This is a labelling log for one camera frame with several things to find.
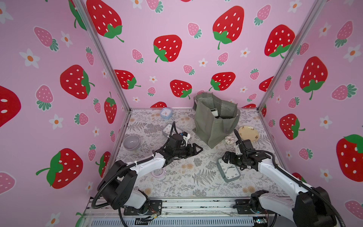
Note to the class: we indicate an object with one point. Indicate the small light blue clock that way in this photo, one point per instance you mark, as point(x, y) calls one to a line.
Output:
point(166, 113)

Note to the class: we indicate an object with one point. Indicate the right corner aluminium post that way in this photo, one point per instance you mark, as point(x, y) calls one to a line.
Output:
point(301, 35)

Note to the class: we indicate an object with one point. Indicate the corner aluminium post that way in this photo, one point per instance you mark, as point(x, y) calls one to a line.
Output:
point(301, 35)
point(81, 6)

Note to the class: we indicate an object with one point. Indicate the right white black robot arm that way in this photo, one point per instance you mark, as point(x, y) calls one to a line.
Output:
point(307, 206)

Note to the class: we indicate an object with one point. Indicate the white digital clock green screen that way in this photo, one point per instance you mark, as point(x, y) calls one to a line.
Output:
point(214, 111)

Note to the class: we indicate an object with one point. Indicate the grey square analog clock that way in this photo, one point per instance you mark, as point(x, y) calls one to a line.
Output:
point(167, 129)

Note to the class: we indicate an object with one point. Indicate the cream floral plate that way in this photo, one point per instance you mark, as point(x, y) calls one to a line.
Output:
point(249, 133)

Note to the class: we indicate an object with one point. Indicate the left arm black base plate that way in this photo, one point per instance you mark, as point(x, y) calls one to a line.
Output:
point(149, 208)

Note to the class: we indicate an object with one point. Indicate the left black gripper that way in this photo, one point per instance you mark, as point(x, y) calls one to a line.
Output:
point(193, 152)

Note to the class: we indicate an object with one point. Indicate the grey-green canvas tote bag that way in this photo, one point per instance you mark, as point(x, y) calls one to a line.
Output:
point(212, 130)

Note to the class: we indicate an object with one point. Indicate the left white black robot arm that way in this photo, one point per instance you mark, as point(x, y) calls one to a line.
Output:
point(117, 187)

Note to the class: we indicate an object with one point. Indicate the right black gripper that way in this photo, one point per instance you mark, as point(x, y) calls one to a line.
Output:
point(234, 161)

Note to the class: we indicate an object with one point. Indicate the aluminium front rail frame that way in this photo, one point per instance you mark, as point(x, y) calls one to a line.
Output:
point(185, 212)

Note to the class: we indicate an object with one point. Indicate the small patterned round trinket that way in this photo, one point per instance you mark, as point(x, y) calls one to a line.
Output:
point(229, 140)

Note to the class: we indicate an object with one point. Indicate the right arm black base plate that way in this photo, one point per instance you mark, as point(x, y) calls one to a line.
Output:
point(244, 207)

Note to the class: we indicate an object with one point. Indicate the lilac round alarm clock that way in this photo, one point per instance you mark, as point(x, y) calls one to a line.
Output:
point(159, 173)

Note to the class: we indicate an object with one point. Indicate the large grey-green rectangular clock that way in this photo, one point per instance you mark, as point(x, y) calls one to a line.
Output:
point(229, 172)

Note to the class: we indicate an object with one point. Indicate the left corner aluminium post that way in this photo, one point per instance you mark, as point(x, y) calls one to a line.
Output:
point(81, 6)

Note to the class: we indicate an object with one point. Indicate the lilac round dish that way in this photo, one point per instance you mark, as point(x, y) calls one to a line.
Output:
point(131, 142)

